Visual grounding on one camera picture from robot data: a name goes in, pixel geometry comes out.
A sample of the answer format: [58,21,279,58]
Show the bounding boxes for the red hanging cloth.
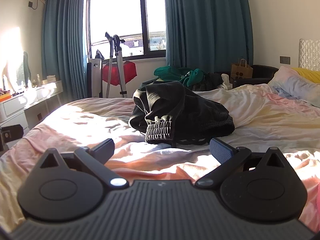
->
[101,60,137,86]

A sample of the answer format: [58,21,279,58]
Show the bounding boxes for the bed with pastel sheet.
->
[0,81,320,235]

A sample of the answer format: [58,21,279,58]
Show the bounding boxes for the white dressing table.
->
[0,80,63,140]

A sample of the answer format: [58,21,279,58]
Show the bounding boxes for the yellow pillow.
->
[292,67,320,80]

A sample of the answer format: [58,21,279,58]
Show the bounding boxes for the dark framed window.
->
[85,0,167,58]

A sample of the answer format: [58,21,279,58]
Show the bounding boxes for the green garment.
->
[153,66,208,87]

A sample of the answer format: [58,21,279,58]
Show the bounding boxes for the white tufted headboard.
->
[298,38,320,69]

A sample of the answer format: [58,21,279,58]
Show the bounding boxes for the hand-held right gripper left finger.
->
[37,138,129,189]

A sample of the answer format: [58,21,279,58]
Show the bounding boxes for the black armchair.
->
[140,64,279,90]

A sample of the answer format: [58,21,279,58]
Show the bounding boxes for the pastel pillow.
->
[267,66,320,105]

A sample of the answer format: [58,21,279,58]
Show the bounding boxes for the vanity mirror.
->
[0,26,32,92]

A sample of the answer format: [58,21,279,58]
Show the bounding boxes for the teal curtain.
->
[163,0,255,73]
[41,0,88,98]

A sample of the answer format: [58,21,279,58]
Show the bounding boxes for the dark clothes pile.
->
[197,72,234,92]

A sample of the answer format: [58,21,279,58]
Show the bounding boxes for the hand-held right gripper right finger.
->
[194,137,288,188]

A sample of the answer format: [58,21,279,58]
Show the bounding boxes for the black pants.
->
[128,81,235,148]

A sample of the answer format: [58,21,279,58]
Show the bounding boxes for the brown paper bag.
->
[230,58,253,81]

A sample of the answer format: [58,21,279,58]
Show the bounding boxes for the group of cosmetic bottles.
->
[24,74,43,88]

